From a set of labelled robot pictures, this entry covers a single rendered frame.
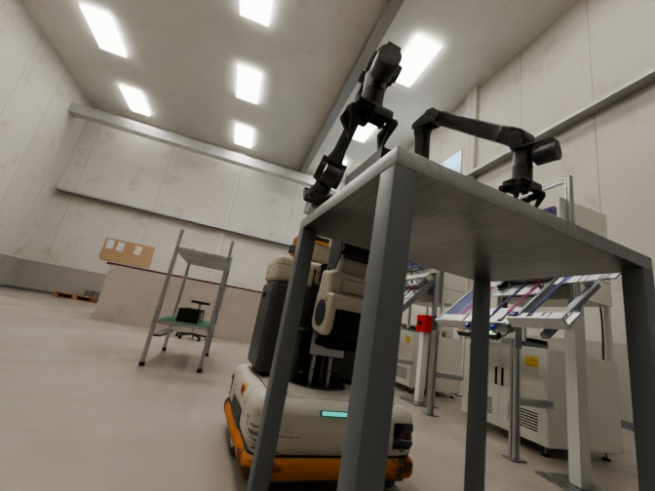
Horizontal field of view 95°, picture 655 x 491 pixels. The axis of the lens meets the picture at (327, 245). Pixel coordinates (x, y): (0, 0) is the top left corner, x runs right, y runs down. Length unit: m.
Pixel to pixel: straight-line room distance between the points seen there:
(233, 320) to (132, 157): 8.86
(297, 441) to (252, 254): 10.83
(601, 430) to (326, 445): 2.05
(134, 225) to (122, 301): 6.64
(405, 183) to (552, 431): 2.18
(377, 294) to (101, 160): 13.16
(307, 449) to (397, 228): 0.88
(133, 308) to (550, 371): 5.47
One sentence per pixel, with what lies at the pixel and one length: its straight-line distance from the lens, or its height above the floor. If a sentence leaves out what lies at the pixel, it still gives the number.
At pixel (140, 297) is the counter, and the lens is 5.90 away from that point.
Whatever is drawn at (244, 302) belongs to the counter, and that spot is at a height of 0.67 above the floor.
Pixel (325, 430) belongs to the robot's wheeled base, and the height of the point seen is 0.20.
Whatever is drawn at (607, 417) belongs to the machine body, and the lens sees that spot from 2.88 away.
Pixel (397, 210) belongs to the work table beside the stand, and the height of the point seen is 0.70.
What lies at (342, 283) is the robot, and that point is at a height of 0.70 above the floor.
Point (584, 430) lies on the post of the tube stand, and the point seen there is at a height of 0.26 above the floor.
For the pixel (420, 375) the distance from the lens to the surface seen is 3.09.
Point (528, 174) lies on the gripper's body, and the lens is 1.14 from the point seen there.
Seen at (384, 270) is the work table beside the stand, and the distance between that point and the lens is 0.40.
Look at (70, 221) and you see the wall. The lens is 12.95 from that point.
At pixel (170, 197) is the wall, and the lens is 12.44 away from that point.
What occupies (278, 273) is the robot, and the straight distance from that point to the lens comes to 1.38.
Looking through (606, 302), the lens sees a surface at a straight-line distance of 2.97.
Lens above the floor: 0.53
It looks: 15 degrees up
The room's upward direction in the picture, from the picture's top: 10 degrees clockwise
